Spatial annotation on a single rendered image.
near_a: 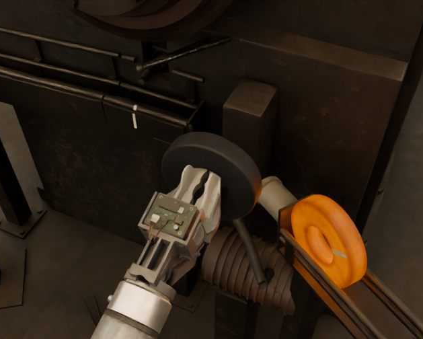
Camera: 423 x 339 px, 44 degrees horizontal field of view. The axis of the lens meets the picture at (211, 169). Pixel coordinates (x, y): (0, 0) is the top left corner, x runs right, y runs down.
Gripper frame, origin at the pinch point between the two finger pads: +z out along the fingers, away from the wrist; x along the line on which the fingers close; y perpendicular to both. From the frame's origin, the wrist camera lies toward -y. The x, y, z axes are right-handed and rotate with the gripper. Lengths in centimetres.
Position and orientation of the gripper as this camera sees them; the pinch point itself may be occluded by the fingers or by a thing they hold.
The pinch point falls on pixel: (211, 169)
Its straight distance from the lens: 77.2
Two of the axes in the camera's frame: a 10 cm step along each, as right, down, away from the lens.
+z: 4.0, -8.3, 3.8
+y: -0.9, -4.5, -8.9
